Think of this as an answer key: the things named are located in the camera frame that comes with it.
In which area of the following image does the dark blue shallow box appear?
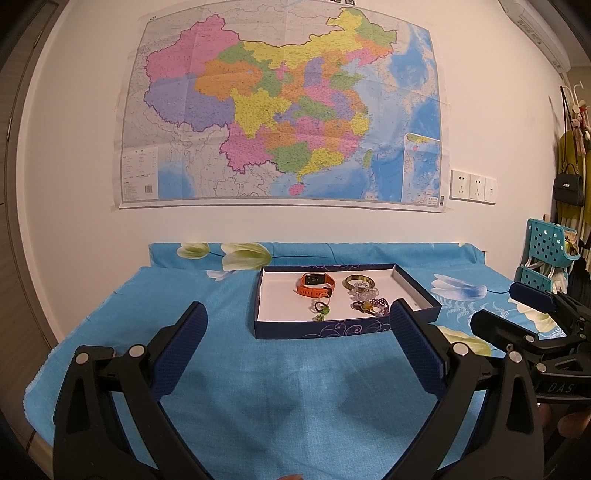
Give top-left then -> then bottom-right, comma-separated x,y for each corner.
253,263 -> 443,341

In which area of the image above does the clear crystal bracelet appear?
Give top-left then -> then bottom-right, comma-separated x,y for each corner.
345,284 -> 380,301

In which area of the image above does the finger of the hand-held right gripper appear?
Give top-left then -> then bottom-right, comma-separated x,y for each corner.
470,309 -> 546,356
509,281 -> 561,317

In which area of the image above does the yellow hanging garment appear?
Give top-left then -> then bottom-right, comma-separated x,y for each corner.
554,131 -> 591,227

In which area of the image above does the white air conditioner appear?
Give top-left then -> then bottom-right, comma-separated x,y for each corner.
499,0 -> 573,73

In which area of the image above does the person's right hand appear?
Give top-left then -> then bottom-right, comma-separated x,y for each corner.
540,404 -> 591,439

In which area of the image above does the blue floral tablecloth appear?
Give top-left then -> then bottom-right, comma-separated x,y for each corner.
25,241 -> 568,480

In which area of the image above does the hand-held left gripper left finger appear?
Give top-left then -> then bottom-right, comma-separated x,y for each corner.
52,301 -> 208,480

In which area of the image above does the teal perforated storage rack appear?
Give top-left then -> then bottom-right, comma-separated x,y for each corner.
515,218 -> 585,291

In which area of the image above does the grey wooden door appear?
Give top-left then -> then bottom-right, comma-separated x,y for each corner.
0,0 -> 61,352

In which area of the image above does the colourful wall map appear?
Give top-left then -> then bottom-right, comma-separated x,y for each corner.
113,0 -> 455,215

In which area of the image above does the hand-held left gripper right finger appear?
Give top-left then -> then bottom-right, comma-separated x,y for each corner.
389,299 -> 546,480

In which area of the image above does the black handbag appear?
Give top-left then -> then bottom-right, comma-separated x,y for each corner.
554,164 -> 586,206

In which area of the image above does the orange wrist watch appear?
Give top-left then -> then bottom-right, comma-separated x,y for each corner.
296,272 -> 336,300

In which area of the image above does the plush toy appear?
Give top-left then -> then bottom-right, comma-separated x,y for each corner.
569,104 -> 590,155

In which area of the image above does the green jade bangle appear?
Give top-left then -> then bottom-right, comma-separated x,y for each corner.
342,274 -> 376,292

